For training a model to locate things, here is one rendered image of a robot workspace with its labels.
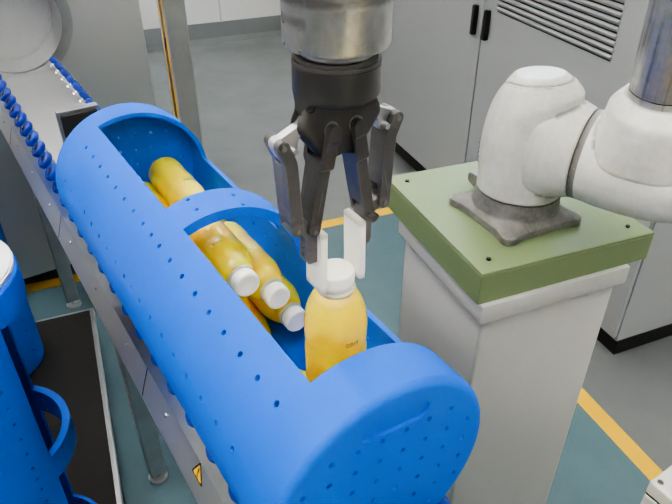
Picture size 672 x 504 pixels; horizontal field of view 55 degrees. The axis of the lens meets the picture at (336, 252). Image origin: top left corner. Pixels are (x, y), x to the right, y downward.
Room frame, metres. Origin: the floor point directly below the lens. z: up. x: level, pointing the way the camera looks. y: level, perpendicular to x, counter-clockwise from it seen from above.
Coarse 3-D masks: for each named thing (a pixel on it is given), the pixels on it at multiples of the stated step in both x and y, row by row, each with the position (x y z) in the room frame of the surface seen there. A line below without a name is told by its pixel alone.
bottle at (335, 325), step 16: (352, 288) 0.53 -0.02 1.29; (320, 304) 0.52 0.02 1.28; (336, 304) 0.51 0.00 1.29; (352, 304) 0.52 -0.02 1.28; (304, 320) 0.53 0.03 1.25; (320, 320) 0.51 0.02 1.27; (336, 320) 0.50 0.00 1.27; (352, 320) 0.51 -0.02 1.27; (320, 336) 0.50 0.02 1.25; (336, 336) 0.50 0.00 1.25; (352, 336) 0.50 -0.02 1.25; (320, 352) 0.50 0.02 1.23; (336, 352) 0.50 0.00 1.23; (352, 352) 0.51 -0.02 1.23; (320, 368) 0.50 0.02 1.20
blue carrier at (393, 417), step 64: (128, 128) 1.17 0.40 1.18; (64, 192) 1.03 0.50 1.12; (128, 192) 0.87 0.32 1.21; (128, 256) 0.76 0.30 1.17; (192, 256) 0.69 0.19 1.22; (192, 320) 0.60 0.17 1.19; (256, 320) 0.56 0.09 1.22; (192, 384) 0.54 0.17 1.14; (256, 384) 0.48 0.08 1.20; (320, 384) 0.46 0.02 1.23; (384, 384) 0.45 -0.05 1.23; (448, 384) 0.48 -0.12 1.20; (256, 448) 0.43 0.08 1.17; (320, 448) 0.40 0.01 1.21; (384, 448) 0.43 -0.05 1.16; (448, 448) 0.49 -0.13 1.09
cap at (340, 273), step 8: (328, 264) 0.54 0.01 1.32; (336, 264) 0.54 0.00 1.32; (344, 264) 0.54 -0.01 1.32; (328, 272) 0.53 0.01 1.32; (336, 272) 0.53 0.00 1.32; (344, 272) 0.53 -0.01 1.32; (352, 272) 0.53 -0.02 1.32; (328, 280) 0.52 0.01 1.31; (336, 280) 0.51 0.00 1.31; (344, 280) 0.52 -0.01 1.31; (352, 280) 0.52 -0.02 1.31; (328, 288) 0.51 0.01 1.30; (336, 288) 0.51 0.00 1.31; (344, 288) 0.52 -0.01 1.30
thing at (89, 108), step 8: (88, 104) 1.54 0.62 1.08; (96, 104) 1.54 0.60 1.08; (56, 112) 1.49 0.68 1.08; (64, 112) 1.50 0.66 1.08; (72, 112) 1.51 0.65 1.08; (80, 112) 1.50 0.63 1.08; (88, 112) 1.51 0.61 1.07; (64, 120) 1.48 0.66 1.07; (72, 120) 1.49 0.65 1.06; (80, 120) 1.50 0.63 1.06; (64, 128) 1.48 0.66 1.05; (72, 128) 1.49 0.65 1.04; (64, 136) 1.49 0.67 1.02
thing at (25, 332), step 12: (0, 228) 1.62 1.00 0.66; (24, 312) 1.59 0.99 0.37; (12, 324) 1.52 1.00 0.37; (24, 324) 1.57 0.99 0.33; (24, 336) 1.55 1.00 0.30; (36, 336) 1.61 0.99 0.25; (24, 348) 1.53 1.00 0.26; (36, 348) 1.58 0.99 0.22; (24, 360) 1.52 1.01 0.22; (36, 360) 1.56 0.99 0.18
